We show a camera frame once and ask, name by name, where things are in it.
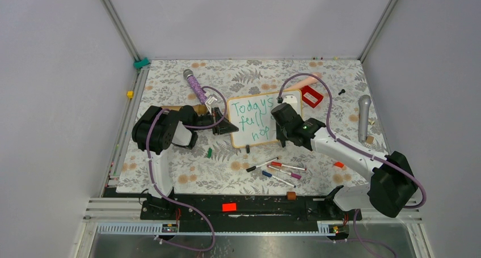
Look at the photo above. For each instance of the small tan wooden block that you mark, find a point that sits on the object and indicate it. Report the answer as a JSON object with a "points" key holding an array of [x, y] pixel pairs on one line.
{"points": [[370, 139]]}

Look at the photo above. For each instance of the orange cylinder block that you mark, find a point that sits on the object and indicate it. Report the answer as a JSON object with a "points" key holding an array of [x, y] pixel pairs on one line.
{"points": [[291, 196]]}

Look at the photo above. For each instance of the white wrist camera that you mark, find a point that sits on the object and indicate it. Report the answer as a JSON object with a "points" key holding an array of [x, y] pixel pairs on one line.
{"points": [[210, 103], [293, 102]]}

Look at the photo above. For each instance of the cable duct rail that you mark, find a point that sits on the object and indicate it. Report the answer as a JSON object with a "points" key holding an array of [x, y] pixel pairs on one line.
{"points": [[231, 227]]}

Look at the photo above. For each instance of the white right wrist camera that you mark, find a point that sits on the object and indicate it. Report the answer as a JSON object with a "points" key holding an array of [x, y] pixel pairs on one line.
{"points": [[293, 102]]}

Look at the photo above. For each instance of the black whiteboard marker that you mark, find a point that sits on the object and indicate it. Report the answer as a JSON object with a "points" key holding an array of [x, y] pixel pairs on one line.
{"points": [[252, 168]]}

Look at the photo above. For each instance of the pink toy microphone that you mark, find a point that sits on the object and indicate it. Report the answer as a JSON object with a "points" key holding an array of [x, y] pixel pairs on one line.
{"points": [[301, 84]]}

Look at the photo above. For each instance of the teal corner clamp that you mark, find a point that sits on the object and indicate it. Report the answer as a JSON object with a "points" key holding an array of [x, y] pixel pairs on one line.
{"points": [[141, 63]]}

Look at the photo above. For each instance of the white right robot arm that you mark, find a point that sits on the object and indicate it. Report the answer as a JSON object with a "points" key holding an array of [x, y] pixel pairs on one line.
{"points": [[389, 177]]}

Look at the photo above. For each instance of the purple glitter toy microphone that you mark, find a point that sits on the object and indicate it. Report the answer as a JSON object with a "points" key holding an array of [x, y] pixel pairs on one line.
{"points": [[195, 86]]}

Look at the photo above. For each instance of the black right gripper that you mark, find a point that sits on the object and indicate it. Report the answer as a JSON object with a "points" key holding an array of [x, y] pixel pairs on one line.
{"points": [[279, 135]]}

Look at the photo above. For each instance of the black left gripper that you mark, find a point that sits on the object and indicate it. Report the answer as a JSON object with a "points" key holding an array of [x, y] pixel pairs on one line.
{"points": [[224, 126]]}

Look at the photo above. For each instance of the red square frame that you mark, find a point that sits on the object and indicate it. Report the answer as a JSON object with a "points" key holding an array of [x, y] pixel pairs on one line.
{"points": [[311, 97]]}

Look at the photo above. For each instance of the blue whiteboard marker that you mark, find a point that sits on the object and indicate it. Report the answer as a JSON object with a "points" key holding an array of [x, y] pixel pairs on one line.
{"points": [[269, 175]]}

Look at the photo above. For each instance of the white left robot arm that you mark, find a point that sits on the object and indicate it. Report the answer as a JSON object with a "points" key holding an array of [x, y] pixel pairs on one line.
{"points": [[161, 127]]}

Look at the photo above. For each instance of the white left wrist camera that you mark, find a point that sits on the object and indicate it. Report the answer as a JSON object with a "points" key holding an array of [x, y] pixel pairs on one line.
{"points": [[210, 103]]}

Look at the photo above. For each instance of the floral tablecloth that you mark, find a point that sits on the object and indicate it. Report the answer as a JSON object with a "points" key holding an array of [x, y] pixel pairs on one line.
{"points": [[225, 172]]}

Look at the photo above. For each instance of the yellow framed whiteboard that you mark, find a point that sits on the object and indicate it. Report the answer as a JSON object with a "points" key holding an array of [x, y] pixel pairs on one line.
{"points": [[252, 116]]}

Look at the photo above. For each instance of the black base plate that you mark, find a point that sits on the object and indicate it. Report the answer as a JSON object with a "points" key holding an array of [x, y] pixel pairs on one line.
{"points": [[207, 208]]}

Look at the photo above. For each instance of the red tape patch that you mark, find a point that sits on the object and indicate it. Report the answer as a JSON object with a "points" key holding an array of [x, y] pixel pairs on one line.
{"points": [[229, 207]]}

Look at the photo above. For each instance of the silver toy microphone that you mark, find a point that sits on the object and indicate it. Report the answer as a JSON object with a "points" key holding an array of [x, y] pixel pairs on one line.
{"points": [[364, 103]]}

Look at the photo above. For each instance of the magenta whiteboard marker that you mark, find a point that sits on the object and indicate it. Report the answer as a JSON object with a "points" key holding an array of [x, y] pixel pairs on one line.
{"points": [[296, 176]]}

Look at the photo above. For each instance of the gold toy microphone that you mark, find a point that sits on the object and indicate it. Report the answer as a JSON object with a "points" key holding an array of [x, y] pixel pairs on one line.
{"points": [[198, 109]]}

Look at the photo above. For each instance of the red whiteboard marker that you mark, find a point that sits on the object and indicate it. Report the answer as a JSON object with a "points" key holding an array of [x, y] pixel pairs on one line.
{"points": [[278, 164]]}

